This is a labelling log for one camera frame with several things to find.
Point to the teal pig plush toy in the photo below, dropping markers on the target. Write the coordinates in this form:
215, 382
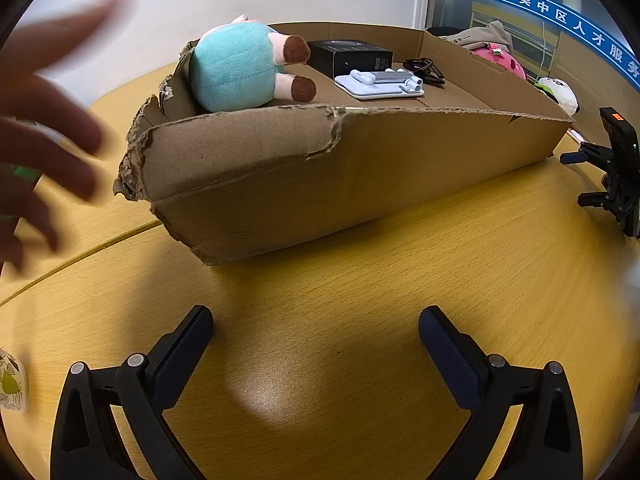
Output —
230, 67

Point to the white panda plush toy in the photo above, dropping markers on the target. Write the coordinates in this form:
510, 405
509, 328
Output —
562, 92

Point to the white phone stand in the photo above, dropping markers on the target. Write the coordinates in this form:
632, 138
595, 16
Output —
370, 87

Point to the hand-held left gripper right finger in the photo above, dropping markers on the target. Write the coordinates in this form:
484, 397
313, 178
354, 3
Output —
450, 360

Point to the torn cardboard box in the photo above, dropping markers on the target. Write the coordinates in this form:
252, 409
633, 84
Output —
300, 175

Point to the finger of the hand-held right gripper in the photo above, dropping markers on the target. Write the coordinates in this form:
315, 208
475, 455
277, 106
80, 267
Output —
597, 200
587, 152

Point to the yellow wooden desktop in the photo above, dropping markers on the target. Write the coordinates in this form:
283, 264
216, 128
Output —
320, 310

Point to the pink plush toy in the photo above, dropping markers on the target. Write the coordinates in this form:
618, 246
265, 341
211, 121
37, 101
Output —
502, 60

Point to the black charger box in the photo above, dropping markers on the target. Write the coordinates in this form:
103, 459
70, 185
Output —
350, 57

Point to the beige cloth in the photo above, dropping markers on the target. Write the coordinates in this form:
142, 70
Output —
487, 35

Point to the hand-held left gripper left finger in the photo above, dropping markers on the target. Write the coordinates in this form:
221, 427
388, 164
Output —
182, 355

